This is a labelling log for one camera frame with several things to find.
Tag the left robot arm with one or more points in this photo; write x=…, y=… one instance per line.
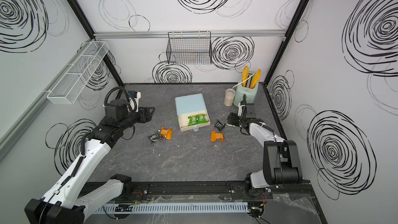
x=62, y=204

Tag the clear jar with oats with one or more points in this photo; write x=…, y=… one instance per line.
x=229, y=97

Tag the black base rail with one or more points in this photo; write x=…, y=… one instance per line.
x=237, y=190

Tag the mint green toaster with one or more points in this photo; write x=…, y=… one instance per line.
x=250, y=94

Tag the black cookie packet left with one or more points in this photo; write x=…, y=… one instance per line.
x=154, y=138

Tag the white mesh wall shelf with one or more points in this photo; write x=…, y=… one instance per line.
x=87, y=71

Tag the orange cookie packet left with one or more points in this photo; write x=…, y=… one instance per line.
x=166, y=133

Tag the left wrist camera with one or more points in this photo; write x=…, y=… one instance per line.
x=134, y=97

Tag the black cookie packet right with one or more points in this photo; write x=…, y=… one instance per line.
x=219, y=125

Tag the orange cookie packet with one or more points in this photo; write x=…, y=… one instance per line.
x=166, y=133
x=216, y=136

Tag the orange cookie packet right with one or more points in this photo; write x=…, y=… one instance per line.
x=216, y=136

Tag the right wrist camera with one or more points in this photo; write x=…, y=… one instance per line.
x=241, y=105

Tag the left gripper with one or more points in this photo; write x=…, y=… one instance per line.
x=145, y=112

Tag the white slotted cable duct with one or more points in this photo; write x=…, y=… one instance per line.
x=174, y=208

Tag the black wire wall basket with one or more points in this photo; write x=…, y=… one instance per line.
x=192, y=48

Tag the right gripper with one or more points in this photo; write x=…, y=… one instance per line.
x=232, y=119

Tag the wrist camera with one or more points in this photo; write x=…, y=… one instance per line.
x=134, y=97
x=241, y=105

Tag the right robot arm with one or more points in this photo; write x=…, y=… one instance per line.
x=281, y=162

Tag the light blue drawer box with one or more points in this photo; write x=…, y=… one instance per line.
x=188, y=106

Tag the black cookie packet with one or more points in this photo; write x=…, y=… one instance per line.
x=154, y=138
x=219, y=125

